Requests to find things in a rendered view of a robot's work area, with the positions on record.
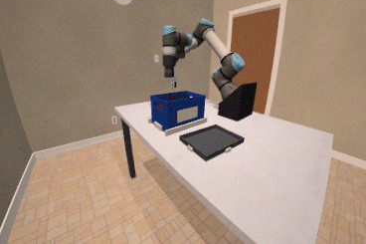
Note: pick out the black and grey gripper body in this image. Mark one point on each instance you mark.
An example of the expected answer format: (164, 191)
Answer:
(169, 60)

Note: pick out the blue divided crate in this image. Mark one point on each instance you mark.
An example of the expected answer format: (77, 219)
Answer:
(177, 112)

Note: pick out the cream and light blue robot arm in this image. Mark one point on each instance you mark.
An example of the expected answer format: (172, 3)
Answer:
(232, 63)

